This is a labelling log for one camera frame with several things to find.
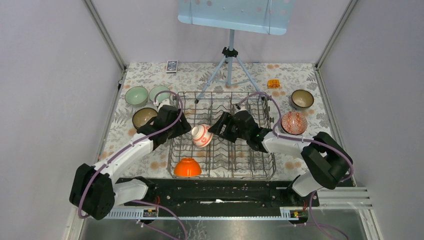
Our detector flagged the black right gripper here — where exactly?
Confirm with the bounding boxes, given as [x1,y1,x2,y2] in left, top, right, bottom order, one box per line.
[207,111,249,144]

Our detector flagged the white red patterned bowl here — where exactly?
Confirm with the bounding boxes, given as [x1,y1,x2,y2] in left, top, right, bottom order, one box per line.
[191,124,213,148]

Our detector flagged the pale green checkered bowl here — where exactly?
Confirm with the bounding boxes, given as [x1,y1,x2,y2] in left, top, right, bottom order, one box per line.
[148,85,171,103]

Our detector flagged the orange bowl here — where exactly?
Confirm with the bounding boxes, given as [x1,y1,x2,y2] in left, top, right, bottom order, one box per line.
[173,157,202,178]

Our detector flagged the pink speckled bowl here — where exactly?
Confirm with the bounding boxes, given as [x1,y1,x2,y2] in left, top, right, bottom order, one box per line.
[131,107,158,130]

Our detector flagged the light green bowl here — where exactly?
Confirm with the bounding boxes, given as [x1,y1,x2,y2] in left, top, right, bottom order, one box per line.
[124,86,149,107]

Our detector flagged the blue white zigzag bowl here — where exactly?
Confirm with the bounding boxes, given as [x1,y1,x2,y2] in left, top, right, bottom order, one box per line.
[280,111,308,136]

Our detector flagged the dark brown patterned bowl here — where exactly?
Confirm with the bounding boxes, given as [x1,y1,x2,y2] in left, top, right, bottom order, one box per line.
[290,89,315,110]

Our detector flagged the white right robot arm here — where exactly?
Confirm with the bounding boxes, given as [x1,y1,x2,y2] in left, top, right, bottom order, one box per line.
[208,110,353,206]

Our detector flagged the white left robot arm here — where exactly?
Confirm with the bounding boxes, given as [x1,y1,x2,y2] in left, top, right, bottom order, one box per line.
[69,104,192,220]

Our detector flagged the playing card box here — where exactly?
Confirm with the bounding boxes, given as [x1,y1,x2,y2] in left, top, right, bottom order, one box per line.
[165,60,179,74]

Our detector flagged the small yellow orange toy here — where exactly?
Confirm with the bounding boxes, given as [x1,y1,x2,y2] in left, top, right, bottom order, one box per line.
[267,79,281,89]

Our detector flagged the light blue tripod stand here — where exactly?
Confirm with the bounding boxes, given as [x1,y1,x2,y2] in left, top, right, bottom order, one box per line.
[194,29,261,105]

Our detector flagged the light blue board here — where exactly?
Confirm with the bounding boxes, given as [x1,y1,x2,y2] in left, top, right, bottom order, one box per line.
[177,0,296,36]

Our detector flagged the grey wire dish rack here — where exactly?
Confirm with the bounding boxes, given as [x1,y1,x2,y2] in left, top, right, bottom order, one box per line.
[167,91,276,180]

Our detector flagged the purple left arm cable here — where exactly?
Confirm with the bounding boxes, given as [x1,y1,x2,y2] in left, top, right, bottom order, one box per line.
[77,90,190,240]

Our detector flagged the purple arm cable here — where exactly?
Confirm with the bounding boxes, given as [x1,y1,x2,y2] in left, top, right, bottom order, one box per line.
[77,90,190,240]
[234,92,355,240]

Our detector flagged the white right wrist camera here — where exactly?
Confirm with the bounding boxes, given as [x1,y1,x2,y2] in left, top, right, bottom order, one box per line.
[234,103,248,114]

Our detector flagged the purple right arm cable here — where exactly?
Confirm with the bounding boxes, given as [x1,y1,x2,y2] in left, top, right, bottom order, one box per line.
[234,92,355,240]

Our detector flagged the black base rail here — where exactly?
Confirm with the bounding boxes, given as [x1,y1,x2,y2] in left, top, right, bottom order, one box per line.
[112,177,321,218]

